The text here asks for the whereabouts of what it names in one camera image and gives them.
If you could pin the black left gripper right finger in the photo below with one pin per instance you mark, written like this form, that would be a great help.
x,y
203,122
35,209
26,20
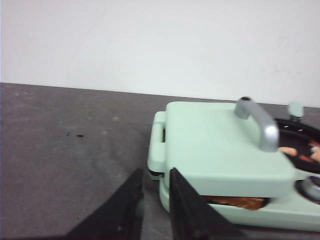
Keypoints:
x,y
192,218

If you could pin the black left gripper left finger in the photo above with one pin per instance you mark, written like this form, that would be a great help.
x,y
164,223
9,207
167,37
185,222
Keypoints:
x,y
119,218

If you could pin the toast bread slice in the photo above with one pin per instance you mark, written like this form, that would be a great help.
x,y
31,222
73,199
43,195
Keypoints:
x,y
249,203

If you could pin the mint green breakfast maker base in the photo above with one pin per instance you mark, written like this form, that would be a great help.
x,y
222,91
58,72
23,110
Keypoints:
x,y
225,207

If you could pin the pink shrimp small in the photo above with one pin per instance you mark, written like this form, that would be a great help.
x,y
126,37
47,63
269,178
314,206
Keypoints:
x,y
288,150

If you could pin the pink shrimp large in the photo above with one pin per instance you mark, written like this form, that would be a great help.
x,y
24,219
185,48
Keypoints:
x,y
314,156

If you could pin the grey table cloth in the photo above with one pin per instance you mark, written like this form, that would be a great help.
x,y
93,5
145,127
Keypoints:
x,y
65,151

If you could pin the left silver control knob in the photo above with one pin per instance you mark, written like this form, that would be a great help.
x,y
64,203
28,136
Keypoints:
x,y
311,187

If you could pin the black round frying pan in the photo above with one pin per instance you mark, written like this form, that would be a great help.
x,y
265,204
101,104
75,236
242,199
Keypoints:
x,y
293,133

